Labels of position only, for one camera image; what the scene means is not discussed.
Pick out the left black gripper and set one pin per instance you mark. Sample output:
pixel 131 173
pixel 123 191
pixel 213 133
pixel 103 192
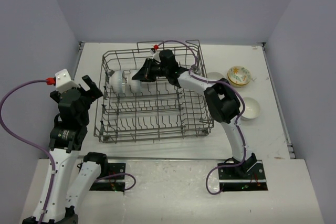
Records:
pixel 94 93

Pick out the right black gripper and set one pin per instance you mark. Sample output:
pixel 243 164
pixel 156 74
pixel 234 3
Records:
pixel 145 74

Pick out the white blue-striped bowl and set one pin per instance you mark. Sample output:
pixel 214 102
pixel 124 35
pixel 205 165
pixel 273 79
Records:
pixel 252 109
pixel 117 82
pixel 134 85

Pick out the beige floral bowl back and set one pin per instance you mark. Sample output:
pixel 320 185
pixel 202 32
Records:
pixel 214 76

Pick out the white green floral bowl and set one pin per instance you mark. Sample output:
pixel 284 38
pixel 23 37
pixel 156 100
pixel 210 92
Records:
pixel 239 76

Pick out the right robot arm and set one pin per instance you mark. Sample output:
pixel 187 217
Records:
pixel 223 101

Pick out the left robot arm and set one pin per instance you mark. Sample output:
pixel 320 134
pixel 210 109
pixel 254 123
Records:
pixel 60 201

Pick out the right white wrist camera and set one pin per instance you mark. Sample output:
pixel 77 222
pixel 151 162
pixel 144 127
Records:
pixel 155 55

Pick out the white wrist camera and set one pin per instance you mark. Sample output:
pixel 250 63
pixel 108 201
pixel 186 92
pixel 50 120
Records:
pixel 155 55
pixel 64 81

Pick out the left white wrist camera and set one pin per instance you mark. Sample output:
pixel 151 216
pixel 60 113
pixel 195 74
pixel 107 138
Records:
pixel 64 81

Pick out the grey wire dish rack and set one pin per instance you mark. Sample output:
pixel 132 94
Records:
pixel 161 111

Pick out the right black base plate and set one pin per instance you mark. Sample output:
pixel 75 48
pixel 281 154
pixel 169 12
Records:
pixel 233 180

